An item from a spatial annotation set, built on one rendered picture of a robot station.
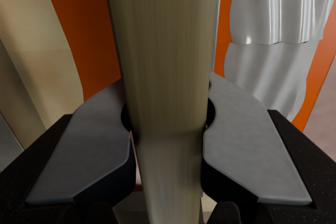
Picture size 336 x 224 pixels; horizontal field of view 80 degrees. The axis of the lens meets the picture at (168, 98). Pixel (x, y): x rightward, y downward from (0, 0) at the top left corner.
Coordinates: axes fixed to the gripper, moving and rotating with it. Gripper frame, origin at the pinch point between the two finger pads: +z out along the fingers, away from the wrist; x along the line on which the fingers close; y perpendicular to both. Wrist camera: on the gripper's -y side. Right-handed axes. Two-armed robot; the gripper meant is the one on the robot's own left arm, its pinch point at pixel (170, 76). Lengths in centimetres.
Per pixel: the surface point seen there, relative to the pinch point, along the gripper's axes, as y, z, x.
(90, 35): -1.2, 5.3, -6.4
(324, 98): 5.5, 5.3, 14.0
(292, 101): 5.3, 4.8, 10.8
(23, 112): 5.1, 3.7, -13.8
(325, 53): 1.1, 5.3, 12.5
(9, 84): 2.3, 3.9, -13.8
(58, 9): -3.2, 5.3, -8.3
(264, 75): 2.5, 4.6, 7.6
